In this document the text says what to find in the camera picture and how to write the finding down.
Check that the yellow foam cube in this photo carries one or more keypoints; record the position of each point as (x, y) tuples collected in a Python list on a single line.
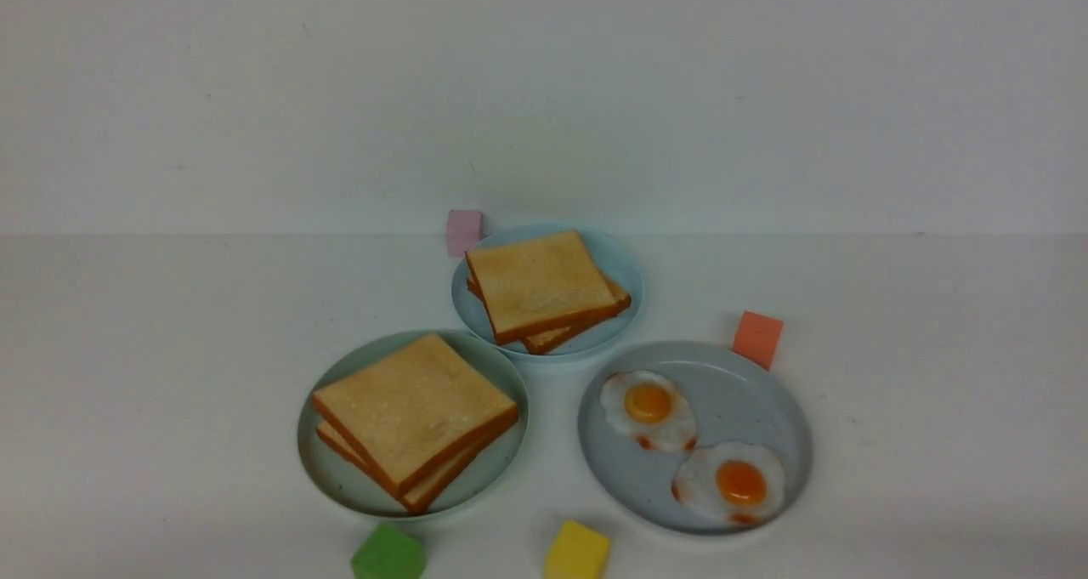
[(577, 552)]

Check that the orange foam cube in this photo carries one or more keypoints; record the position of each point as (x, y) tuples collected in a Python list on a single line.
[(756, 338)]

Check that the fried egg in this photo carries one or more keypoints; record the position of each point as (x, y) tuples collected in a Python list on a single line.
[(731, 484), (649, 409)]

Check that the mint green plate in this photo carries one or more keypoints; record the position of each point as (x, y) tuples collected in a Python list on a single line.
[(344, 484)]

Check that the pink foam cube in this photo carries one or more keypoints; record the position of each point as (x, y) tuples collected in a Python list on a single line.
[(464, 230)]

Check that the green foam cube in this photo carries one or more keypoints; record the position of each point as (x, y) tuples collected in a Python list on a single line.
[(389, 553)]

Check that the toast slice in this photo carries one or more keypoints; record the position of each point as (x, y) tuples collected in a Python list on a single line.
[(555, 257), (413, 410), (421, 496), (561, 334)]

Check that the back fried egg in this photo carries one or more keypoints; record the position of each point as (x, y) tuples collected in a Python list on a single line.
[(649, 409)]

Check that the front fried egg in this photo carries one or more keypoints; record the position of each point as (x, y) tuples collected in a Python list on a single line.
[(731, 484)]

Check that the grey blue egg plate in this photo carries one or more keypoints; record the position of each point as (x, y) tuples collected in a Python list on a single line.
[(732, 399)]

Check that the small blue bread plate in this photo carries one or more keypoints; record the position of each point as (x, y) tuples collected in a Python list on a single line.
[(617, 262)]

